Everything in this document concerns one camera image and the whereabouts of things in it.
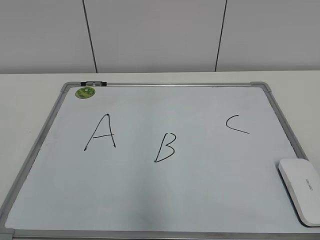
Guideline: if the white plastic board eraser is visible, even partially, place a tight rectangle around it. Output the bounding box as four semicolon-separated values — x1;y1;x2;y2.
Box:
278;158;320;227

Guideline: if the green round magnet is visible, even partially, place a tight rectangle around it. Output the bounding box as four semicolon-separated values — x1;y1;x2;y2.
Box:
75;87;96;99

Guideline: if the white magnetic whiteboard grey frame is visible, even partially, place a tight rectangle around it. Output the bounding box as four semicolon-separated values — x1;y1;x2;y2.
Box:
0;82;320;240

